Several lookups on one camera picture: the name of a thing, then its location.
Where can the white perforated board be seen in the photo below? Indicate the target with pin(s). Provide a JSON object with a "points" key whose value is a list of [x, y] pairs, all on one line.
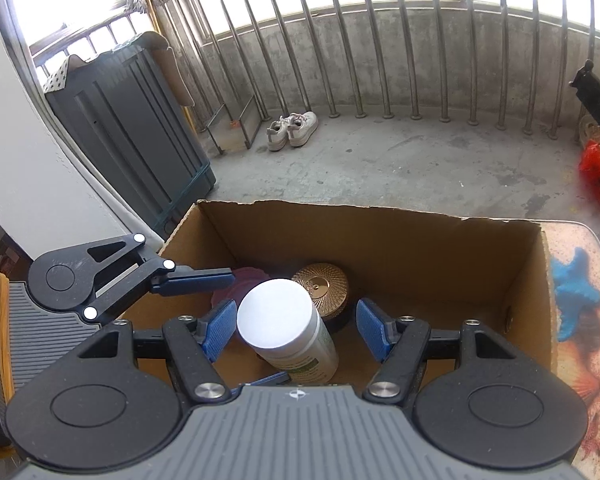
{"points": [[60, 75]]}

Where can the metal stand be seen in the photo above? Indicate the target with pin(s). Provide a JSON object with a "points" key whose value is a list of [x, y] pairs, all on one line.
{"points": [[235, 127]]}

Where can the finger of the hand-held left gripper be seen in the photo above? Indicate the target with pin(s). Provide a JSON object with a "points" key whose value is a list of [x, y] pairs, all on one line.
{"points": [[270, 379], [200, 280]]}

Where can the red fuzzy thing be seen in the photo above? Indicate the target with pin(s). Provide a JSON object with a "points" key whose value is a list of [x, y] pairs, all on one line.
{"points": [[595, 172]]}

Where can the white pill bottle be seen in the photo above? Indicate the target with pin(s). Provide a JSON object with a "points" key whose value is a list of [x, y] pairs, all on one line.
{"points": [[280, 315]]}

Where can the metal balcony railing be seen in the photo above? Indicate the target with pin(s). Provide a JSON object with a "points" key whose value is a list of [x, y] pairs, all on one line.
{"points": [[400, 35]]}

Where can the black wheelchair leg rest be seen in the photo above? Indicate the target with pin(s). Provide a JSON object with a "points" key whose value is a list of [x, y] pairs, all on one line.
{"points": [[597, 97]]}

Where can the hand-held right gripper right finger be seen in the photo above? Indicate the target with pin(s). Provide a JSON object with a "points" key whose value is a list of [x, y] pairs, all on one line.
{"points": [[372, 330]]}

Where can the brown cloth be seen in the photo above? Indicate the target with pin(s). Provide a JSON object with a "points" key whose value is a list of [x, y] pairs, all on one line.
{"points": [[172, 70]]}

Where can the dark grey cabinet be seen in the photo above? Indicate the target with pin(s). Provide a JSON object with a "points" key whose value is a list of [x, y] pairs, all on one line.
{"points": [[130, 135]]}

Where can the gold lid jar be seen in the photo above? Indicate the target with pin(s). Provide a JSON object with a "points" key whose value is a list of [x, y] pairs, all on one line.
{"points": [[322, 285]]}

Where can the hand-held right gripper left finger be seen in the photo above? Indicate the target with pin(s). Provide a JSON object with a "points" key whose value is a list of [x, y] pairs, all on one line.
{"points": [[220, 330]]}

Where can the purple round lid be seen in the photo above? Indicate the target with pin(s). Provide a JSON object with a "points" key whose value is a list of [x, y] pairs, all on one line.
{"points": [[250, 276]]}

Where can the brown cardboard box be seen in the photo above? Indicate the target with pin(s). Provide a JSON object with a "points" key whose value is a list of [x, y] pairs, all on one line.
{"points": [[430, 270]]}

